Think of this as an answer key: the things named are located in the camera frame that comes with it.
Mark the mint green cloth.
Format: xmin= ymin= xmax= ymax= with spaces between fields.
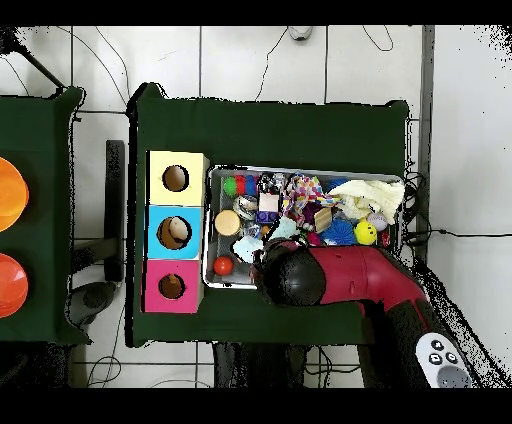
xmin=231 ymin=215 xmax=301 ymax=265

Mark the shallow clear mesh bin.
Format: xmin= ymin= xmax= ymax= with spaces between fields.
xmin=203 ymin=165 xmax=404 ymax=291

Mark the wooden box with three holes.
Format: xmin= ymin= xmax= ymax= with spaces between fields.
xmin=143 ymin=150 xmax=211 ymax=315

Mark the crushed silver can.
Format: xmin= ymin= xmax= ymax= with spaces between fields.
xmin=234 ymin=195 xmax=261 ymax=221

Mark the toy hamburger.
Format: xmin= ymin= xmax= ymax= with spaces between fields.
xmin=215 ymin=209 xmax=243 ymax=238

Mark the colourful polka dot cloth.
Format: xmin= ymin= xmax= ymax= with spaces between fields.
xmin=279 ymin=174 xmax=337 ymax=229

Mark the red ball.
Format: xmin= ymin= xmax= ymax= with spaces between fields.
xmin=213 ymin=255 xmax=236 ymax=277

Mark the dark green table cloth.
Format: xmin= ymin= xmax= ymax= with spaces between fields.
xmin=126 ymin=82 xmax=411 ymax=349
xmin=0 ymin=86 xmax=86 ymax=345

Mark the large yellow ball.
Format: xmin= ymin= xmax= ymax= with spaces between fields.
xmin=354 ymin=219 xmax=379 ymax=247

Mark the cream yellow cloth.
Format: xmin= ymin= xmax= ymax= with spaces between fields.
xmin=331 ymin=179 xmax=407 ymax=226

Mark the black stand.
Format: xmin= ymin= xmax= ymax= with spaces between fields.
xmin=103 ymin=139 xmax=128 ymax=283

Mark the orange bowl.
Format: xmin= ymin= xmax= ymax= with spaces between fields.
xmin=0 ymin=252 xmax=30 ymax=320
xmin=0 ymin=156 xmax=30 ymax=234

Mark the black cable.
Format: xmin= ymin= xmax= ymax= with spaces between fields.
xmin=255 ymin=26 xmax=291 ymax=102
xmin=403 ymin=226 xmax=512 ymax=242

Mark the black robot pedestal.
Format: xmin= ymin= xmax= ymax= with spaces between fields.
xmin=211 ymin=342 xmax=313 ymax=389

